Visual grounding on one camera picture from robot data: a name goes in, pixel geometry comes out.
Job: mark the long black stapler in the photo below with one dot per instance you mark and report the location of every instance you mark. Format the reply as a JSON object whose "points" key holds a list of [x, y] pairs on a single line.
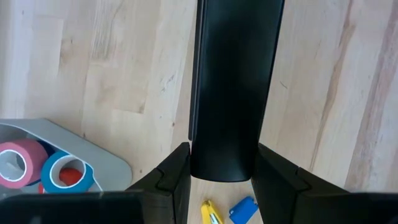
{"points": [[236, 93]]}

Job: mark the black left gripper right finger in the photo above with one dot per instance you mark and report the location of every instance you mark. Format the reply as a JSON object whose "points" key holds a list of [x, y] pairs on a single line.
{"points": [[280, 193]]}

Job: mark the red tape roll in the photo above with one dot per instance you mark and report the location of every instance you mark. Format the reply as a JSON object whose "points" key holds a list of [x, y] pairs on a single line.
{"points": [[71, 176]]}

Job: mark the yellow mini stapler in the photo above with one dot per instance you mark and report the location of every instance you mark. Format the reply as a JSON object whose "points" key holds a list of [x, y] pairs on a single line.
{"points": [[211, 214]]}

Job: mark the pink tape roll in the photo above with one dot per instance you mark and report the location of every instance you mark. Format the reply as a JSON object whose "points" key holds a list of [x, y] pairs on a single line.
{"points": [[34, 155]]}

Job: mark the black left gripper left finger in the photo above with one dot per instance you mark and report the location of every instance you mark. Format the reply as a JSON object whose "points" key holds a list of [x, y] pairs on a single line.
{"points": [[168, 193]]}

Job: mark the light blue tape roll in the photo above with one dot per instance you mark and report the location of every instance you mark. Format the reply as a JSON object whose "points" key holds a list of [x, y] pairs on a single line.
{"points": [[46, 174]]}

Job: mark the light grey plastic bin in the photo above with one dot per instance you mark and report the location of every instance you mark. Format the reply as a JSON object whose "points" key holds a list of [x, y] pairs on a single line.
{"points": [[105, 161]]}

